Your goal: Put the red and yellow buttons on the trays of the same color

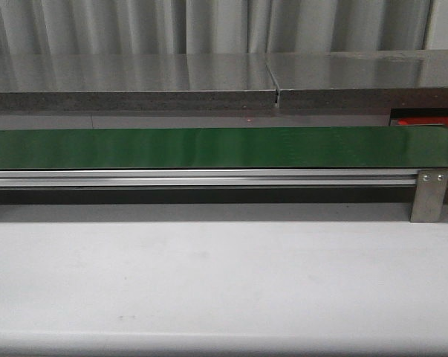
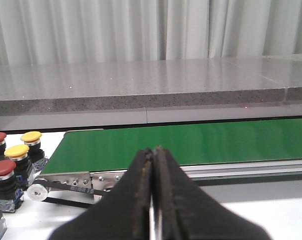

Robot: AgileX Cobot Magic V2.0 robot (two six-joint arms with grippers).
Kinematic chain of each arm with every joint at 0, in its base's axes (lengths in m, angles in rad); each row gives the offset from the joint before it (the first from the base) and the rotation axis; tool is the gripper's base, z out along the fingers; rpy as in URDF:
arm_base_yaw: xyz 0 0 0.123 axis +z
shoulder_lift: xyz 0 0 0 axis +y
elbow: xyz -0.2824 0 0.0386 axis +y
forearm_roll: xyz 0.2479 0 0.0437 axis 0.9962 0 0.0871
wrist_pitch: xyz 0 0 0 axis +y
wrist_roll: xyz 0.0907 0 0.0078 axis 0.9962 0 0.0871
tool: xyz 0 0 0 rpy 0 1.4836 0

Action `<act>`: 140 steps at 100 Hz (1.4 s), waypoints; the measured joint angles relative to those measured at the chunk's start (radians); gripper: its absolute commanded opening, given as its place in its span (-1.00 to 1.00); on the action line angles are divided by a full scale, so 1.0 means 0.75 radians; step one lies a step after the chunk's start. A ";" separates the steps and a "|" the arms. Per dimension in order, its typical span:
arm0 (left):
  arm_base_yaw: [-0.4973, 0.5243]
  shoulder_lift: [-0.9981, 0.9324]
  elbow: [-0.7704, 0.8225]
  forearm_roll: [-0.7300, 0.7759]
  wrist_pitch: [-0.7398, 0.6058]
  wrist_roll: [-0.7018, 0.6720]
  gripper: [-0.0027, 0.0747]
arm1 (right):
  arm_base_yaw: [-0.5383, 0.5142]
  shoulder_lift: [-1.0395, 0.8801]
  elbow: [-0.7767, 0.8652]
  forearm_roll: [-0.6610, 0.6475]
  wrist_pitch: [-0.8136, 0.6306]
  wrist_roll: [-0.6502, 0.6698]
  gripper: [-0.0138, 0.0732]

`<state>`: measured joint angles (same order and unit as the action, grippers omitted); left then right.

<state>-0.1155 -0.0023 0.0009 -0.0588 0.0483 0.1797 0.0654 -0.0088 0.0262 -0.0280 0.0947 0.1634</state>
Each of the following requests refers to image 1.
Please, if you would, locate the left grey stone countertop slab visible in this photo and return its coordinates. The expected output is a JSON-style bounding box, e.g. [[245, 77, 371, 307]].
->
[[0, 54, 277, 112]]

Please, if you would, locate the grey stone countertop slab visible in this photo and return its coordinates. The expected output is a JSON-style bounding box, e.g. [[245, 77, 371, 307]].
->
[[0, 54, 277, 112], [267, 50, 448, 109]]

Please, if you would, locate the right grey stone countertop slab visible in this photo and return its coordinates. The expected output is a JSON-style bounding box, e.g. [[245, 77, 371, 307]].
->
[[267, 50, 448, 109]]

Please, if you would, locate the green conveyor belt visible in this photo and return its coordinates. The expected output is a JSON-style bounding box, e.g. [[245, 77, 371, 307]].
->
[[0, 126, 448, 170]]

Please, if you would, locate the red bin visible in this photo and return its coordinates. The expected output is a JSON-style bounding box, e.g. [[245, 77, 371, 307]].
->
[[391, 116, 448, 128]]

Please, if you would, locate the grey pleated curtain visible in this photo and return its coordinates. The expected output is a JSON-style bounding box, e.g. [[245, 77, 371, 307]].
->
[[0, 1, 432, 54]]

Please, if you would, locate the steel conveyor support bracket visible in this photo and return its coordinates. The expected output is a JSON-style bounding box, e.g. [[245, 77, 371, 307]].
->
[[410, 169, 448, 223]]

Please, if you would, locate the aluminium conveyor side rail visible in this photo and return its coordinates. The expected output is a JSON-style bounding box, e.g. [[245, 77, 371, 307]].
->
[[0, 168, 418, 190]]

